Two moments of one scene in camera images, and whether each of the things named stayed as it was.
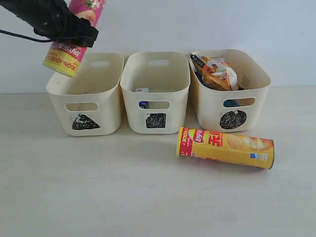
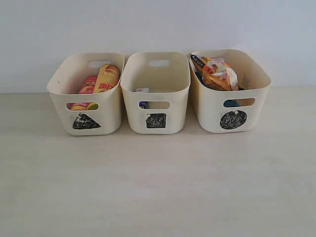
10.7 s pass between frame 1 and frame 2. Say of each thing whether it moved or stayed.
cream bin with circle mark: stayed
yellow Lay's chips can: moved
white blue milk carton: stayed
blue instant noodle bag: stayed
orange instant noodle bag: stayed
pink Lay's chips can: moved
